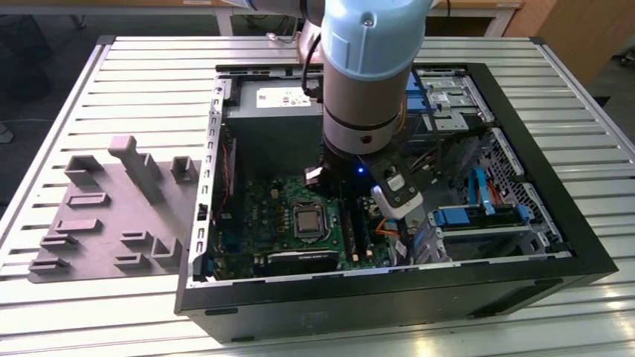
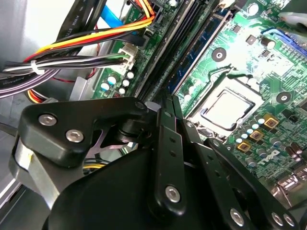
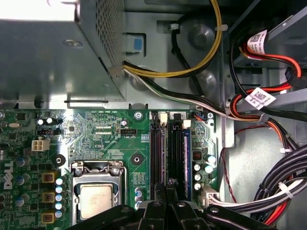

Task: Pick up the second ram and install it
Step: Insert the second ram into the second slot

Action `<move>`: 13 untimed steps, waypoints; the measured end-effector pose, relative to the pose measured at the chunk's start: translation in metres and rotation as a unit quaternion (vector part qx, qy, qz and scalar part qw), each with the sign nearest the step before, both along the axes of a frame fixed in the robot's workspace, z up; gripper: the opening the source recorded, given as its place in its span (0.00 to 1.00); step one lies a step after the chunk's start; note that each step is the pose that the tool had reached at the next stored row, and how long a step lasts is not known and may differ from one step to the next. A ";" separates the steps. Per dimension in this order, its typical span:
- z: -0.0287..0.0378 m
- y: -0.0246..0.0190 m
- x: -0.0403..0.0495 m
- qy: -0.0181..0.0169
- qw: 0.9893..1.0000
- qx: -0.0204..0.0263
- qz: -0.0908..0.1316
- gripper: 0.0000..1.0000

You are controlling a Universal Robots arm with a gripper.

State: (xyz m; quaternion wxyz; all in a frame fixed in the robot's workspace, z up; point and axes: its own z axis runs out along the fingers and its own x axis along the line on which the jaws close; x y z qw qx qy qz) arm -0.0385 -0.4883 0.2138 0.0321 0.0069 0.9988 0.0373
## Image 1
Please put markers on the CPU socket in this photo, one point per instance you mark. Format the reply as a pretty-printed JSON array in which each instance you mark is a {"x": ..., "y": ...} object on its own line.
[{"x": 308, "y": 204}]

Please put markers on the metal disk bay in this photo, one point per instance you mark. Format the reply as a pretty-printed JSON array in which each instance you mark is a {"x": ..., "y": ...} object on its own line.
[{"x": 497, "y": 231}]

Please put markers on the black graphics card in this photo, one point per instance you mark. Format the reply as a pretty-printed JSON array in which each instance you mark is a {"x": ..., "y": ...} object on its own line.
[{"x": 298, "y": 260}]

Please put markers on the green motherboard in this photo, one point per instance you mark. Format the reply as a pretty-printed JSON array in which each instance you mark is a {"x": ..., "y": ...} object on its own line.
[{"x": 264, "y": 230}]

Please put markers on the metal drive cage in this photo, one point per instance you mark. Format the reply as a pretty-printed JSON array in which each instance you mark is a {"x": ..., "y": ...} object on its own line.
[{"x": 452, "y": 122}]

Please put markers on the grey plastic parts rack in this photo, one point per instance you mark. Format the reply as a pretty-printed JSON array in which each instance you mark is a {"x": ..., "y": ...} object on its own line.
[{"x": 129, "y": 223}]

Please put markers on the brown wooden cabinet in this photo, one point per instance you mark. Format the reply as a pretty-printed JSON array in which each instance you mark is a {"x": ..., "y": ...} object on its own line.
[{"x": 586, "y": 29}]

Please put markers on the silver CPU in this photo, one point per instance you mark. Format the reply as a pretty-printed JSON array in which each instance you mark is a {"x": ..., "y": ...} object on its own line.
[{"x": 309, "y": 222}]

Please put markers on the hard disk in blue carrier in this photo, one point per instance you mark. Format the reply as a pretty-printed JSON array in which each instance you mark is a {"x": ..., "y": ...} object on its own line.
[{"x": 452, "y": 217}]

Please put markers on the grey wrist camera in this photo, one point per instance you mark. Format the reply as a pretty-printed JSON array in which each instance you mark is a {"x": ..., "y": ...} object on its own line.
[{"x": 397, "y": 197}]

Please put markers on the grey power supply unit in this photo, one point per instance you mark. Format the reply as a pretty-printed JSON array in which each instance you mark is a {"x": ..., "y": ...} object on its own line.
[{"x": 269, "y": 141}]

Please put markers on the blue plastic bay bracket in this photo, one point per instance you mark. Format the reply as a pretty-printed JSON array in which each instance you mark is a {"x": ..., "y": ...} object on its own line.
[{"x": 416, "y": 104}]

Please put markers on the black open PC case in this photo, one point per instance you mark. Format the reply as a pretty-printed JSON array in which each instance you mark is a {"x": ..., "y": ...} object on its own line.
[{"x": 348, "y": 312}]

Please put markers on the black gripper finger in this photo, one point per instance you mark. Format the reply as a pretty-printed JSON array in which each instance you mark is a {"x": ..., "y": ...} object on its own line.
[{"x": 317, "y": 176}]

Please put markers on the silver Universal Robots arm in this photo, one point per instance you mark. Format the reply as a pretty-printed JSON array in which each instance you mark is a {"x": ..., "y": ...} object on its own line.
[{"x": 368, "y": 93}]

